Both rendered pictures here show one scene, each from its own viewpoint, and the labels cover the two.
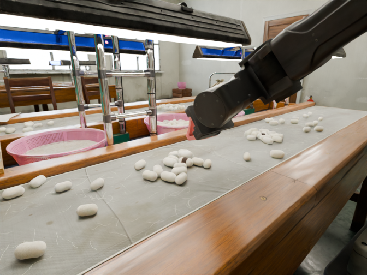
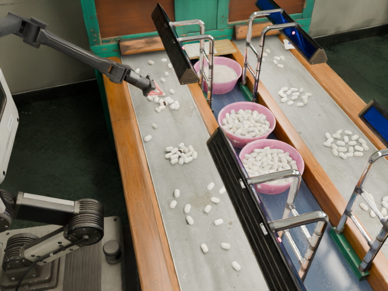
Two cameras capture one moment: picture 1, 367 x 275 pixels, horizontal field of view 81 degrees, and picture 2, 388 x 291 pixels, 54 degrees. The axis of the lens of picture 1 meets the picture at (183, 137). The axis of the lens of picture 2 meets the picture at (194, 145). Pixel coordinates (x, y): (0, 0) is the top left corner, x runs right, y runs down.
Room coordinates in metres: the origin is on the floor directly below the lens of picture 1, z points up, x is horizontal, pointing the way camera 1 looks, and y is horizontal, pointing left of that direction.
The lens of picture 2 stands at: (1.27, -1.30, 1.90)
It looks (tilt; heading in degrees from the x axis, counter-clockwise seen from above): 44 degrees down; 115
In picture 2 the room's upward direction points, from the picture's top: straight up
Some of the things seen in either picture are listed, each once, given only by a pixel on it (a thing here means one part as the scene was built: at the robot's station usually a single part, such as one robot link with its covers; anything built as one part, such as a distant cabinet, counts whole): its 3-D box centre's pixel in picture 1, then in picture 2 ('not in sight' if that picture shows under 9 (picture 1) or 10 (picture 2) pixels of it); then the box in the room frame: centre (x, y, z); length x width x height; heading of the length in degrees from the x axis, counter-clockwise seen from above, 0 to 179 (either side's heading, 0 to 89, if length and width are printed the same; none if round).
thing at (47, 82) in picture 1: (39, 122); not in sight; (2.18, 1.50, 0.45); 0.44 x 0.43 x 0.91; 130
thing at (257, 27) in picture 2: not in sight; (257, 29); (0.70, 0.80, 0.83); 0.30 x 0.06 x 0.07; 41
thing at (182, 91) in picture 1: (182, 93); not in sight; (6.60, 0.04, 0.32); 0.42 x 0.42 x 0.64; 45
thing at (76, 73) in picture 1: (92, 88); (267, 59); (0.89, 0.37, 0.90); 0.20 x 0.19 x 0.45; 131
